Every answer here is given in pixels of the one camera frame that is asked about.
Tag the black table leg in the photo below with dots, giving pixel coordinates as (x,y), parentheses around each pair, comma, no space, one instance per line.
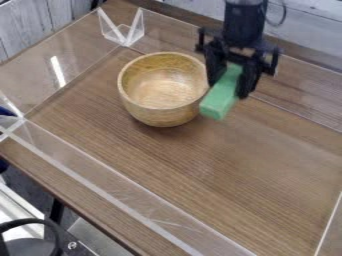
(57,211)

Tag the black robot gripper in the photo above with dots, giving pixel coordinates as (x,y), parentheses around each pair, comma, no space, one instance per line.
(239,43)

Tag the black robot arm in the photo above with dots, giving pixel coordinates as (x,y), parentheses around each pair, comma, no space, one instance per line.
(239,44)

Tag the clear acrylic tray wall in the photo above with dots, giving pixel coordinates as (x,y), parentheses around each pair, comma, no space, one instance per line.
(243,187)

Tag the clear acrylic corner bracket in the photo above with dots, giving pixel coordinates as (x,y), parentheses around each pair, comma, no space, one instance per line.
(122,34)

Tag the green rectangular block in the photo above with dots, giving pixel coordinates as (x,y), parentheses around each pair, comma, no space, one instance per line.
(221,96)

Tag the light wooden bowl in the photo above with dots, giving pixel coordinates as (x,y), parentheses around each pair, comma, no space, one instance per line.
(161,86)

